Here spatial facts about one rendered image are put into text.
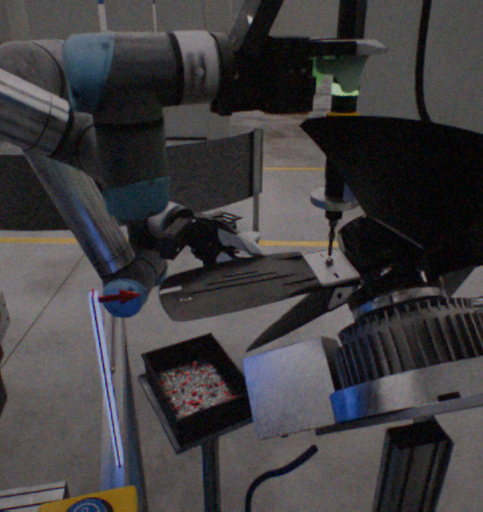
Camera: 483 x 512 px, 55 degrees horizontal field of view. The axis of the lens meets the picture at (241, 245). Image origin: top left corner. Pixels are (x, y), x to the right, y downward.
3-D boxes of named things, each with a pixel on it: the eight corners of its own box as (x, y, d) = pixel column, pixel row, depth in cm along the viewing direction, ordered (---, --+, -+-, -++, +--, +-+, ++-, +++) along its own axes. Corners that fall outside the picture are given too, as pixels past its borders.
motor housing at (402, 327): (455, 399, 78) (429, 324, 83) (561, 377, 58) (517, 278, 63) (328, 425, 73) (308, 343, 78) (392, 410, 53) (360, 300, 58)
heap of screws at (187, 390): (247, 413, 94) (247, 404, 93) (181, 439, 88) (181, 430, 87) (209, 358, 109) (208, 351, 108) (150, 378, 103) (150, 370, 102)
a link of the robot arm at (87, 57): (70, 115, 52) (56, 30, 48) (166, 107, 56) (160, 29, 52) (79, 129, 45) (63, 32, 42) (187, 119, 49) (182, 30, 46)
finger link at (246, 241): (281, 231, 78) (238, 220, 83) (260, 239, 73) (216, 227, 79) (280, 249, 79) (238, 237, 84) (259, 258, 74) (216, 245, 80)
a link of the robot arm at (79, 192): (-3, 29, 64) (159, 312, 82) (36, 28, 74) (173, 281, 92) (-67, 64, 67) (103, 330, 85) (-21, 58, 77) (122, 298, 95)
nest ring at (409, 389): (459, 399, 81) (451, 376, 82) (587, 371, 56) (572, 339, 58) (312, 428, 75) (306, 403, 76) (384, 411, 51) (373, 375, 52)
